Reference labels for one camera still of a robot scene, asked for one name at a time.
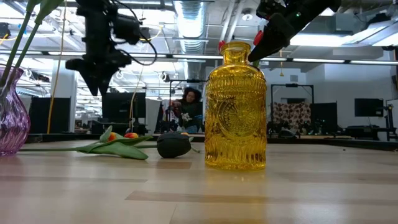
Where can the black ceiling device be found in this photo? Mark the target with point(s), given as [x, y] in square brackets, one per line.
[146, 35]

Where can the silver ventilation duct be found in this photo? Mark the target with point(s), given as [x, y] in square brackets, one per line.
[190, 25]

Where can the long ceiling light strip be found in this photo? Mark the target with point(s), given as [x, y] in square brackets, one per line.
[163, 55]
[320, 60]

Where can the person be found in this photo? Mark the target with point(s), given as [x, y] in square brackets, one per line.
[189, 109]

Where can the purple glass vase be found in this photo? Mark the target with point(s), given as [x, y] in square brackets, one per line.
[14, 124]

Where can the black wall monitor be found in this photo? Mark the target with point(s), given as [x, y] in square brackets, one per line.
[369, 107]

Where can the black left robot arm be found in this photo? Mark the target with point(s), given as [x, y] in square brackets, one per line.
[96, 25]

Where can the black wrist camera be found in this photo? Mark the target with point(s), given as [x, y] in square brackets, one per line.
[270, 7]
[127, 28]

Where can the black computer monitor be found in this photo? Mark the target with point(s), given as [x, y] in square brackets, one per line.
[119, 107]

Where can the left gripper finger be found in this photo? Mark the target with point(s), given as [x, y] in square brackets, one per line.
[90, 77]
[102, 79]

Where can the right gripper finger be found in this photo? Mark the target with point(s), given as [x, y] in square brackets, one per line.
[273, 34]

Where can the yellow glass vase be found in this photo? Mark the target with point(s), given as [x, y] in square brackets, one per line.
[235, 124]

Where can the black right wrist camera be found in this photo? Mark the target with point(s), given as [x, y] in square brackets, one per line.
[270, 7]

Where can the black partition panel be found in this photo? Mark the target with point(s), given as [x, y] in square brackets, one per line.
[325, 118]
[60, 115]

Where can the black camera on tripod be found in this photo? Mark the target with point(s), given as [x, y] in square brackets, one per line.
[389, 118]

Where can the black desk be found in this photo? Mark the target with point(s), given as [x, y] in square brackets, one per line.
[363, 128]

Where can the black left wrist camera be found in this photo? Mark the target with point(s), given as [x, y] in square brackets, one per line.
[127, 28]

